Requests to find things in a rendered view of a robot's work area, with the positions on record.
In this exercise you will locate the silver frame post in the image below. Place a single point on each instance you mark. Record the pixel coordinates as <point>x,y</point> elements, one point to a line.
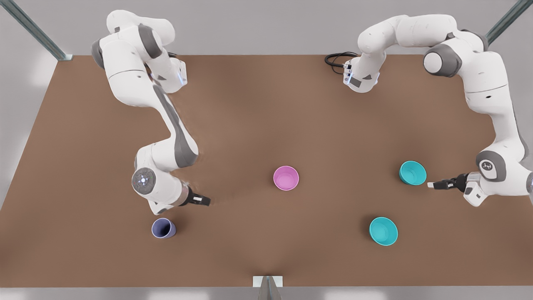
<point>267,287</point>
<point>33,28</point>
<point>506,20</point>

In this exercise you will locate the pink bowl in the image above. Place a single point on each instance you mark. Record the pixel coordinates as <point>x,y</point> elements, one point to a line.
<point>286,178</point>

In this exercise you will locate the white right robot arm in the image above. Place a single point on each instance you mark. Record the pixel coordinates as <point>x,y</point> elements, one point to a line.
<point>133,75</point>

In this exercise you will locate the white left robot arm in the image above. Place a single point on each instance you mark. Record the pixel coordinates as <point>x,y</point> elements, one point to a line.
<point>487,79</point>

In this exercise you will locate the blue-purple cup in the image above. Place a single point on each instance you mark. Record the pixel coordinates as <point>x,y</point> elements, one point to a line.
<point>163,228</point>

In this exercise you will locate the teal bowl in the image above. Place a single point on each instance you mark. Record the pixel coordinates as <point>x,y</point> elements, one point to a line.
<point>383,231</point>
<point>412,173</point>

